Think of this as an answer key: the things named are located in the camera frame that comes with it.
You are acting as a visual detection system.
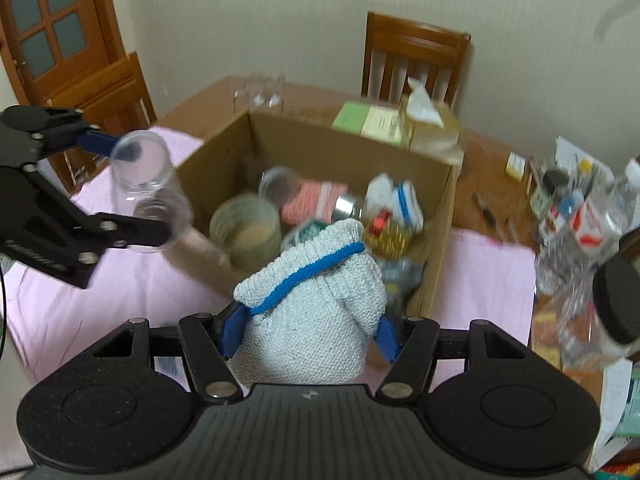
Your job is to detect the white sock blue stripe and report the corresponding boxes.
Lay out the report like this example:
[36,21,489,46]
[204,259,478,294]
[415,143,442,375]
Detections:
[363,174,424,233]

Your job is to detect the brown cardboard box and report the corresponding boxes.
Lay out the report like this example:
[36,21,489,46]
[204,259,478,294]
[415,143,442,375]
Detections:
[171,113,456,318]

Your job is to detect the yellow white small box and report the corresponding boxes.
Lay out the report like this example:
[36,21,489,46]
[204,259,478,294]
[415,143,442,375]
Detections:
[504,152,527,182]

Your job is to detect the gold tissue box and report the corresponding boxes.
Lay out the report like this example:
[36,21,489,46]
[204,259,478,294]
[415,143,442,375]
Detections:
[399,77,466,168]

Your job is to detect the dark lidded small jar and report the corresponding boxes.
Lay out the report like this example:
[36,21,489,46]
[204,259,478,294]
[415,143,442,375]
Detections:
[529,168,570,220]

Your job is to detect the white knitted sock blue cuff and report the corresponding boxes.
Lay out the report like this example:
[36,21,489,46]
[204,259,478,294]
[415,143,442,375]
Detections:
[230,219,386,387]

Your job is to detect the clear water bottle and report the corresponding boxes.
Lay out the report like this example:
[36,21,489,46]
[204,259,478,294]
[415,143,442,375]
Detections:
[536,158,639,296]

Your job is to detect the clear plastic jar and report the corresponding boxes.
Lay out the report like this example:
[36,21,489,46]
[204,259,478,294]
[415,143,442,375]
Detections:
[110,130,193,252]

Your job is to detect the green medical cotton box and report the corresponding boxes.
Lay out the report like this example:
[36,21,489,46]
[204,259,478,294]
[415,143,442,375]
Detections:
[280,218,328,252]

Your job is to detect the wooden chair behind box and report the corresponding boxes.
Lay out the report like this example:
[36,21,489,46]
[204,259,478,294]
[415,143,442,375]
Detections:
[360,11,472,105]

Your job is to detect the black lidded plastic jar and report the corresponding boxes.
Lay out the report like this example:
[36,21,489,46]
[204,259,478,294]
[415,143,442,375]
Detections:
[554,255,640,372]

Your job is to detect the green book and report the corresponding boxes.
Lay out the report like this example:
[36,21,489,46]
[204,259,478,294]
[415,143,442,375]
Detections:
[332,101,404,148]

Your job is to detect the pink white knitted sock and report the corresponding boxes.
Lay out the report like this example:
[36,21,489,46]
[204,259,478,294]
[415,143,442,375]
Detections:
[281,179,348,226]

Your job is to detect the wooden chair left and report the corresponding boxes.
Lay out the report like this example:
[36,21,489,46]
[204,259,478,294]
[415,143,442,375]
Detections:
[47,52,157,195]

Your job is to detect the pink table cloth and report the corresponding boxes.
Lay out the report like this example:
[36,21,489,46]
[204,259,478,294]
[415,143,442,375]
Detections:
[0,124,537,394]

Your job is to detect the white papers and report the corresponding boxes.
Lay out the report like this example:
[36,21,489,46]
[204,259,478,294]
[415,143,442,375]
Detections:
[554,136,614,182]

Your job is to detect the clear jar with brown contents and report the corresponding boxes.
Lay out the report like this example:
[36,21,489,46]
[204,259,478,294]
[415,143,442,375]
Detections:
[258,166,300,209]

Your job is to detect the wooden door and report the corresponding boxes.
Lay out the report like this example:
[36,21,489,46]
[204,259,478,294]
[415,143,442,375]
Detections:
[1,0,126,104]

